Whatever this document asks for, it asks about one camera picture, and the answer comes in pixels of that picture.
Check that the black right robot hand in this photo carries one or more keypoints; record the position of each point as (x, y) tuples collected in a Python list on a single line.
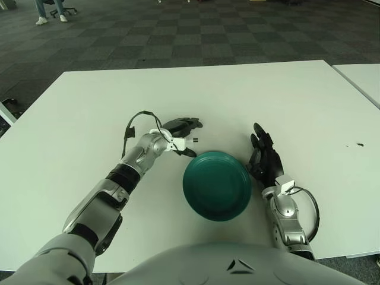
[(268, 163)]

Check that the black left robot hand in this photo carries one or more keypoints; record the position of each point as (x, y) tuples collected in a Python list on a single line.
[(181, 124)]

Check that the white charger block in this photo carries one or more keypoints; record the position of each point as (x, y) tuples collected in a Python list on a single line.
[(191, 142)]

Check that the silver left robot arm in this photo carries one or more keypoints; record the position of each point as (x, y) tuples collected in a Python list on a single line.
[(118, 190)]

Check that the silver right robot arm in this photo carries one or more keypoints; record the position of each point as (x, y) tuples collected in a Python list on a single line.
[(286, 219)]

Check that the green round plate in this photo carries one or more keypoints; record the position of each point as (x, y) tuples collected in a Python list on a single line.
[(216, 187)]

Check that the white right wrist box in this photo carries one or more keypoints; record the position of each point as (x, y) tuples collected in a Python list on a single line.
[(285, 184)]

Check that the grey robot torso shell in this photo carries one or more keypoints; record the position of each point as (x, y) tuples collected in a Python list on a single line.
[(237, 264)]

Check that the white neighbouring table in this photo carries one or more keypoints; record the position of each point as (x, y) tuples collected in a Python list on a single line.
[(360, 80)]

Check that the black office chair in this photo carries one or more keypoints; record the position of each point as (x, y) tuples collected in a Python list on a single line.
[(66, 11)]

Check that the white side table edge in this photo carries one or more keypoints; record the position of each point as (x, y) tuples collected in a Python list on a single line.
[(7, 114)]

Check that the seated person in jeans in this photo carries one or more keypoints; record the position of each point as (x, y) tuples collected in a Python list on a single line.
[(41, 12)]

